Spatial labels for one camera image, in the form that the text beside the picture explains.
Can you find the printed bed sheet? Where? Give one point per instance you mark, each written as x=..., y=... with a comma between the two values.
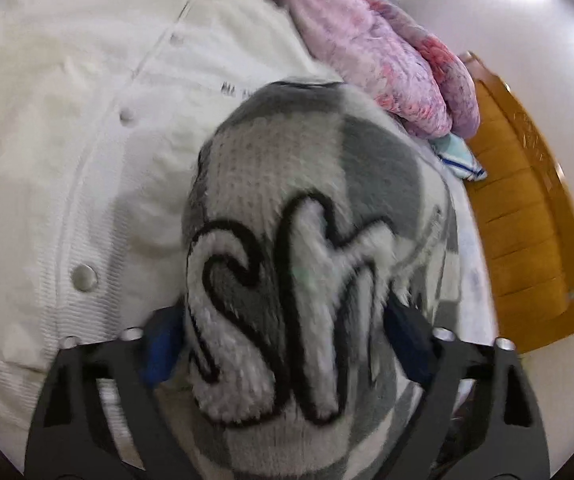
x=477, y=280

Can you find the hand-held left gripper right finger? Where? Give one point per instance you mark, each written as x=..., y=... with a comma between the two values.
x=412, y=345

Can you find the grey white checkered cardigan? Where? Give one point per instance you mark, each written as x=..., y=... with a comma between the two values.
x=292, y=210

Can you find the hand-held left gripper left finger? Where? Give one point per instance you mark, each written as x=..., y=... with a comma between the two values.
x=159, y=347

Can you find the light blue striped cloth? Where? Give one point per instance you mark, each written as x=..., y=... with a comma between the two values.
x=459, y=157

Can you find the white snap button jacket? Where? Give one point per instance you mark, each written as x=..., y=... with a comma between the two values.
x=67, y=135

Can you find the purple floral quilt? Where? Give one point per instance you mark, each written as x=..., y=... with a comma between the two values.
x=367, y=50

